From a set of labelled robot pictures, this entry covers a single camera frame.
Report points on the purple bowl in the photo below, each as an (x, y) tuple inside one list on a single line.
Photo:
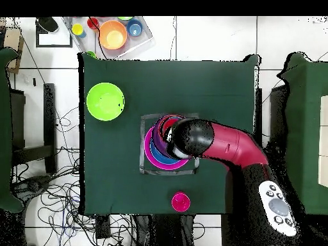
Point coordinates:
[(156, 141)]

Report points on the large blue bowl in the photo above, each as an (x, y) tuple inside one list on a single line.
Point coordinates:
[(159, 157)]

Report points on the large pink bowl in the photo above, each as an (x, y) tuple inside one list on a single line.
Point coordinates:
[(147, 151)]

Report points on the pink cup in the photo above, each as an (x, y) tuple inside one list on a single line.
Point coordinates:
[(180, 202)]

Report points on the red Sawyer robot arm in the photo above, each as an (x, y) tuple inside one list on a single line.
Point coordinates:
[(235, 146)]

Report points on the dark green table cloth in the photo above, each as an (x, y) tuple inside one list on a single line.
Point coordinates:
[(166, 74)]

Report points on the large green bowl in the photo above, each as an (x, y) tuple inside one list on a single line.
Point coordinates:
[(105, 101)]

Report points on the black power strip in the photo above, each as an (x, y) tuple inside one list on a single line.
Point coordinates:
[(102, 226)]

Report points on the green cup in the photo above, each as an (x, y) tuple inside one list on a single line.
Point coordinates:
[(91, 53)]

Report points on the blue cup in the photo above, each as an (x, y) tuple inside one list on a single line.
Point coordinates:
[(135, 27)]

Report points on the large orange bowl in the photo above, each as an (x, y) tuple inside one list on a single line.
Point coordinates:
[(112, 35)]

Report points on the clear plastic tray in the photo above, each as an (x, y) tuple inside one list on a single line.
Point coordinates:
[(88, 42)]

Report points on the green covered side table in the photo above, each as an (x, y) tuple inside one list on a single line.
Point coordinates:
[(5, 128), (305, 115)]

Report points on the yellow cup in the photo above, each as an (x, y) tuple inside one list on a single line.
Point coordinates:
[(77, 29)]

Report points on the black floor device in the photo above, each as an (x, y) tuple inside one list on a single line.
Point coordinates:
[(33, 185)]

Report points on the beige box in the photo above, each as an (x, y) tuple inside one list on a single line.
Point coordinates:
[(323, 141)]

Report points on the person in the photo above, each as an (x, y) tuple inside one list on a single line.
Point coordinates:
[(47, 24)]

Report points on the brown cardboard box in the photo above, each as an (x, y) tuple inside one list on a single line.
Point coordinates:
[(14, 43)]

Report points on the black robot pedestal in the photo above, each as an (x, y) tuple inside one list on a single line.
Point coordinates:
[(164, 230)]

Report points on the black table leg frame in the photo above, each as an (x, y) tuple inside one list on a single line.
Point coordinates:
[(276, 112), (49, 115)]

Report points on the black floor tape frame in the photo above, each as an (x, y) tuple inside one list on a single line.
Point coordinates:
[(53, 46)]

